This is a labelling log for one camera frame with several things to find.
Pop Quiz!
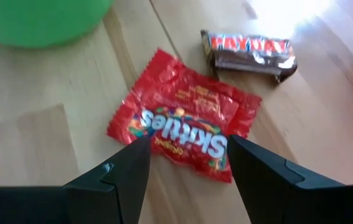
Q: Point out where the red Skittles packet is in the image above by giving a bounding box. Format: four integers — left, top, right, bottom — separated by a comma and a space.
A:
106, 48, 263, 184

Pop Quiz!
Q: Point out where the red candy packets pair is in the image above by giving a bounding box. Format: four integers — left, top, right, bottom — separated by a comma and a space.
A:
200, 29, 298, 83

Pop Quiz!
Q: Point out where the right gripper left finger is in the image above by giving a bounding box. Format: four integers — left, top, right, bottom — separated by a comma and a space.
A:
63, 135, 152, 224

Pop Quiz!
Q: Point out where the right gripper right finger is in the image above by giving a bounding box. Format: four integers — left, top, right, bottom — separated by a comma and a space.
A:
227, 133, 347, 224

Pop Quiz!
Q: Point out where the green plastic bucket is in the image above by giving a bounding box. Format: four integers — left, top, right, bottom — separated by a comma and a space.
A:
0, 0, 115, 49

